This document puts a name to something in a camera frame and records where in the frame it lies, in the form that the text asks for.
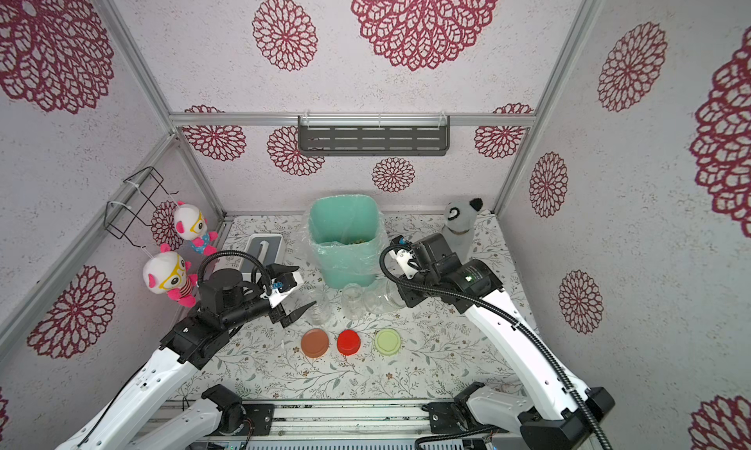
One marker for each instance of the red jar lid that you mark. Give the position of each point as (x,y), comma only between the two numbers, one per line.
(348,342)

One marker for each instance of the green trash bin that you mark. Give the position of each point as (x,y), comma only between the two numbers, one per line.
(346,239)

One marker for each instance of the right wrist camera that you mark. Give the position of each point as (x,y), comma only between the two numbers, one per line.
(402,253)

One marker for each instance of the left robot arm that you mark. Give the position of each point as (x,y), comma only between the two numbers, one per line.
(228,301)

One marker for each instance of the upper pink white plush doll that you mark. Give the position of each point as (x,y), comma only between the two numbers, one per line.
(192,226)

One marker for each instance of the black wire basket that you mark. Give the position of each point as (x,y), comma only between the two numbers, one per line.
(146,190)

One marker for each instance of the lower pink white plush doll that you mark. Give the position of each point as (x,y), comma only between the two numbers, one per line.
(169,273)

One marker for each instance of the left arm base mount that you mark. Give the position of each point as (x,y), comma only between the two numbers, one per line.
(246,418)

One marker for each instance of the grey plush dog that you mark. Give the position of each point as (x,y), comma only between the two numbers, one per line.
(458,228)

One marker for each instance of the green jar lid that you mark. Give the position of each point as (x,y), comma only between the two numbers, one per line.
(388,342)

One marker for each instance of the green lidded peanut jar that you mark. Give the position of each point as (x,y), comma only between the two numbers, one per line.
(382,299)

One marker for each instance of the grey wall shelf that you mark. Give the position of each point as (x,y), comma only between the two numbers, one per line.
(373,137)

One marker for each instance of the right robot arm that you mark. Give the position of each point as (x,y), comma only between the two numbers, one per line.
(557,411)

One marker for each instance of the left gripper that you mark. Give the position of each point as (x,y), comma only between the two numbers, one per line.
(280,314)

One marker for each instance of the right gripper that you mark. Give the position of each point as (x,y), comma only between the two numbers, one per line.
(411,292)

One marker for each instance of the aluminium rail frame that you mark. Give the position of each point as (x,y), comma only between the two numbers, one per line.
(352,420)

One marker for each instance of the red lidded peanut jar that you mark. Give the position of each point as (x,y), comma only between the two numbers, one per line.
(352,296)

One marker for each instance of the pink white plush doll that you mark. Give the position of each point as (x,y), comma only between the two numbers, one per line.
(192,226)
(169,273)

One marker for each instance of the brown jar lid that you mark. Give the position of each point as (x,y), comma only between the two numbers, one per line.
(315,343)

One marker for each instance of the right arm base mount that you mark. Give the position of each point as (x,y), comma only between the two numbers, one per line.
(454,417)

